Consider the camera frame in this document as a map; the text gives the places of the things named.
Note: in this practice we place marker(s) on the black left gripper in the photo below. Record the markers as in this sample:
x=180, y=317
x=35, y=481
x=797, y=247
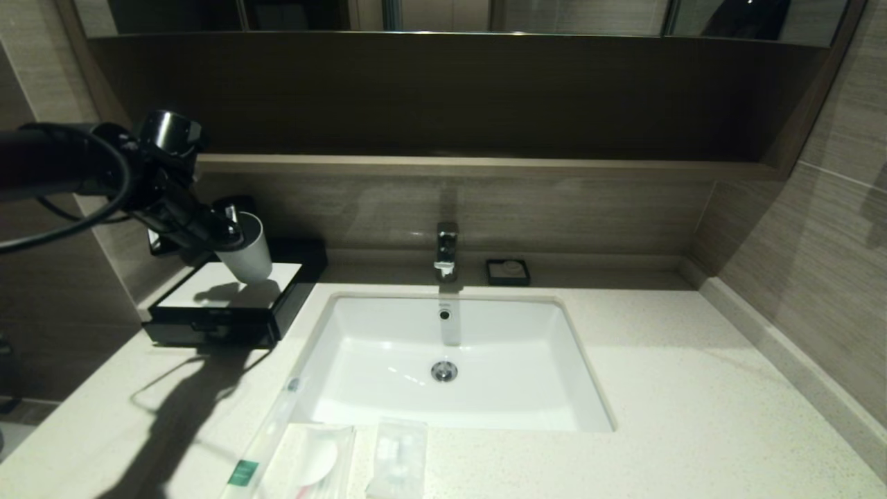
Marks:
x=180, y=211

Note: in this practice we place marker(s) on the grey plastic cup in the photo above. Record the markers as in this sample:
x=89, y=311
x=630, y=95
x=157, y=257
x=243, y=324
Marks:
x=253, y=253

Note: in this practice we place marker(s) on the black and orange left arm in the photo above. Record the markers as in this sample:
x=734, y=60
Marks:
x=41, y=163

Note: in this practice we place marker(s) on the black amenity drawer box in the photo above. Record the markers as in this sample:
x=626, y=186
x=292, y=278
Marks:
x=305, y=267

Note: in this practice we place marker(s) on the chrome faucet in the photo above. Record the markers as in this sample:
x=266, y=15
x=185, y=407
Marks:
x=447, y=249

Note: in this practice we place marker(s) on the brown wooden shelf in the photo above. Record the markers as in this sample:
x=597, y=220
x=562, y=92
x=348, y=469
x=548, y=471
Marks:
x=450, y=167

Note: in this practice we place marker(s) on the toothbrush packet with green label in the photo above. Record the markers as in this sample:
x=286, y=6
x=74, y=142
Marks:
x=244, y=473

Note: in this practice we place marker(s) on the clear packet with white disc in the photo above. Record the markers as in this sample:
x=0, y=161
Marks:
x=312, y=461

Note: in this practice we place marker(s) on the chrome sink drain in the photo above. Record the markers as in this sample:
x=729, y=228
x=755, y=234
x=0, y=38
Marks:
x=444, y=372

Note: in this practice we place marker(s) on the black soap dish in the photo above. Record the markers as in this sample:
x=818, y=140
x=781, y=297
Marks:
x=493, y=277

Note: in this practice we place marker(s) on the round white soap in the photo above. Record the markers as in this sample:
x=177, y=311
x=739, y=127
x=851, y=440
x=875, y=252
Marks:
x=511, y=267

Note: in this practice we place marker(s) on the clear packet with cotton swabs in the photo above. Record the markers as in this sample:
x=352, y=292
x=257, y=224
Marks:
x=398, y=457

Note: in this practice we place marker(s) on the white sink basin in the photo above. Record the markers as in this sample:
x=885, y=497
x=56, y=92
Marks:
x=513, y=374

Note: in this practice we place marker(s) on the wall mirror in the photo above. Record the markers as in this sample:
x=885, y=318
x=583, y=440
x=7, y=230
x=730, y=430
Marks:
x=568, y=15

